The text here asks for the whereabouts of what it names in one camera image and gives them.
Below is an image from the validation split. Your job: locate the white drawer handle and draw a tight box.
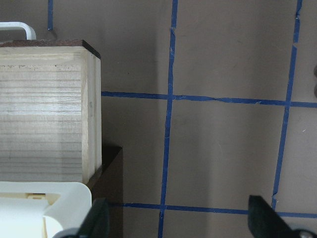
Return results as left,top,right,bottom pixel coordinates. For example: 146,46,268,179
0,21,37,40

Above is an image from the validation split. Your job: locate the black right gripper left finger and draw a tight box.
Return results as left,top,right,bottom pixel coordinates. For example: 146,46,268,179
78,198,109,238

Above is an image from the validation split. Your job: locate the light wooden drawer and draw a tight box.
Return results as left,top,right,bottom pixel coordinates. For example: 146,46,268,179
0,40,102,183

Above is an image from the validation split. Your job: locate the dark brown wooden cabinet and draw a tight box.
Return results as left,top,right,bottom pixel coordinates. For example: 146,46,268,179
87,145,123,238

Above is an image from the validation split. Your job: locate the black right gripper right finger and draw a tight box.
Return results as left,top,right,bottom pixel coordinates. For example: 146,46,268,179
248,195,294,238

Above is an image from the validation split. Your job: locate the cream plastic tray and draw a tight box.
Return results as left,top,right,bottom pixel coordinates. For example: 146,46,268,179
0,181,92,238

